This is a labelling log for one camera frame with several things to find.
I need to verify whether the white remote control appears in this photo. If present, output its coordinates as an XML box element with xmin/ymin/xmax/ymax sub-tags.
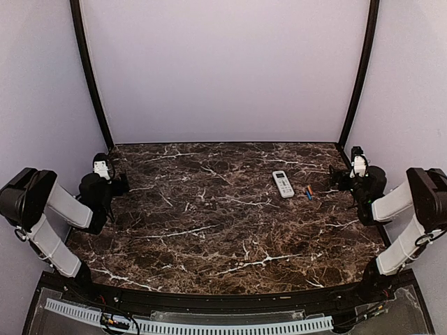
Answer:
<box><xmin>272</xmin><ymin>170</ymin><xmax>295</xmax><ymax>199</ymax></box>

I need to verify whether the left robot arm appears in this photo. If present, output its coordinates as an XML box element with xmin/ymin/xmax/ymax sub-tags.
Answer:
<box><xmin>1</xmin><ymin>167</ymin><xmax>130</xmax><ymax>304</ymax></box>

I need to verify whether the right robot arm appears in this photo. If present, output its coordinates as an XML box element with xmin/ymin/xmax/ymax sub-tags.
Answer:
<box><xmin>329</xmin><ymin>166</ymin><xmax>446</xmax><ymax>303</ymax></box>

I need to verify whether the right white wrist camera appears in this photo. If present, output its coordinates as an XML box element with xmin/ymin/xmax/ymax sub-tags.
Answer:
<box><xmin>350</xmin><ymin>146</ymin><xmax>369</xmax><ymax>178</ymax></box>

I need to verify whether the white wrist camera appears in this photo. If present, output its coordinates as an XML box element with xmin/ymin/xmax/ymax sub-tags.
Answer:
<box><xmin>350</xmin><ymin>146</ymin><xmax>369</xmax><ymax>178</ymax></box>
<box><xmin>93</xmin><ymin>153</ymin><xmax>115</xmax><ymax>180</ymax></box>

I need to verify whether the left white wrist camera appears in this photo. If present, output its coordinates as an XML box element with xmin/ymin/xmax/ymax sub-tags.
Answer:
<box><xmin>93</xmin><ymin>153</ymin><xmax>115</xmax><ymax>180</ymax></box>

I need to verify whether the black front rail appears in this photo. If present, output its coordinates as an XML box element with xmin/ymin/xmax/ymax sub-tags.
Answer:
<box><xmin>54</xmin><ymin>278</ymin><xmax>395</xmax><ymax>315</ymax></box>

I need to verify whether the white slotted cable duct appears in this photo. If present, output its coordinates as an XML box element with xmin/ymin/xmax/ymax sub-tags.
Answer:
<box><xmin>45</xmin><ymin>298</ymin><xmax>334</xmax><ymax>334</ymax></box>

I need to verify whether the left black frame post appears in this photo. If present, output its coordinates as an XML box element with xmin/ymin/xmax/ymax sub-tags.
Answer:
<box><xmin>69</xmin><ymin>0</ymin><xmax>115</xmax><ymax>151</ymax></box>

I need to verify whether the black frame post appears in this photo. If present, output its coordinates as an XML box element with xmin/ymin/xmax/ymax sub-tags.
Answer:
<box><xmin>337</xmin><ymin>0</ymin><xmax>380</xmax><ymax>150</ymax></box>
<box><xmin>69</xmin><ymin>0</ymin><xmax>115</xmax><ymax>151</ymax></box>

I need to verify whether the right black frame post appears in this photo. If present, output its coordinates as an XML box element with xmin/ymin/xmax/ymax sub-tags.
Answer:
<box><xmin>337</xmin><ymin>0</ymin><xmax>380</xmax><ymax>150</ymax></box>

